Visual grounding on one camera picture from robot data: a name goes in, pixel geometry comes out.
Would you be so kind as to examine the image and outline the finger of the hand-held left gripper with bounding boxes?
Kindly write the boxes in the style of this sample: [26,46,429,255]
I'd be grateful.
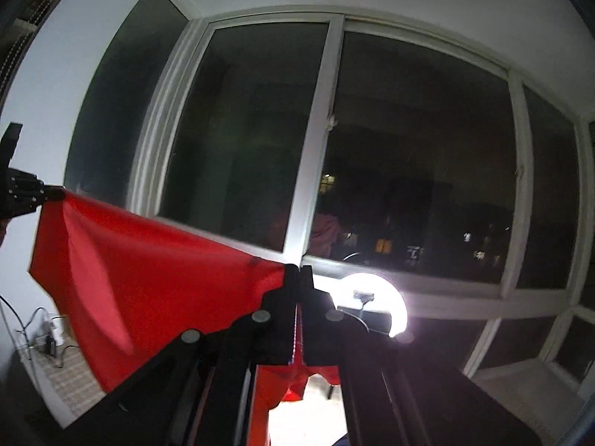
[32,185,67,205]

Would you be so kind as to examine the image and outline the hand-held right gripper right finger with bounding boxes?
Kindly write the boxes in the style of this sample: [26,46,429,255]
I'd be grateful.
[300,265,544,446]

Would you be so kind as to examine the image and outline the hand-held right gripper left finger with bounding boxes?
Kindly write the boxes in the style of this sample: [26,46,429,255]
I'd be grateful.
[60,264,299,446]

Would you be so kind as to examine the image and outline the coral red t-shirt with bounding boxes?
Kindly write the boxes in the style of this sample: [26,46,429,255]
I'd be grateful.
[29,190,342,446]

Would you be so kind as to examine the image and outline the white power strip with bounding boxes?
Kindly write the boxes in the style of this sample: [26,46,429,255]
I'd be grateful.
[44,318,68,342]

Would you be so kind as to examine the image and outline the beige checked mat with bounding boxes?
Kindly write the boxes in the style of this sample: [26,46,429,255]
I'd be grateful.
[29,346,109,429]

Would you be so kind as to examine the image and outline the white ring light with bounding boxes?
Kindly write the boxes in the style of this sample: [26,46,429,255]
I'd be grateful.
[338,273,410,340]

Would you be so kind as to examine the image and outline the black adapter cable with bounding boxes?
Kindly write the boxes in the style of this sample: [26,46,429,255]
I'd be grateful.
[0,295,80,368]

